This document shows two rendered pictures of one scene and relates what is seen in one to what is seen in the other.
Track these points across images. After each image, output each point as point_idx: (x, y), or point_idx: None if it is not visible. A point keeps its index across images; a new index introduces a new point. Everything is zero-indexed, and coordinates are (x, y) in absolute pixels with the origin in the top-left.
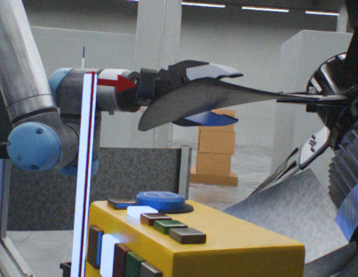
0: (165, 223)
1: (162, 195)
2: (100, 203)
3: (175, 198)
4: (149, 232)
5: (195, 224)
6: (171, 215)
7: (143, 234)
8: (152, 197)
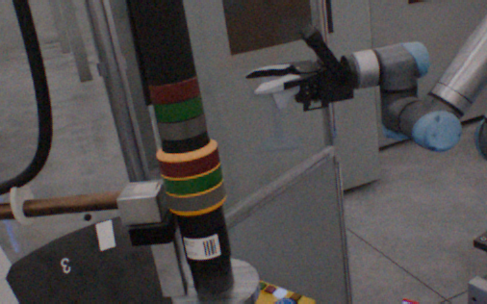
0: (262, 283)
1: (282, 302)
2: (306, 297)
3: (276, 303)
4: (266, 283)
5: (259, 297)
6: (272, 301)
7: (268, 283)
8: (283, 297)
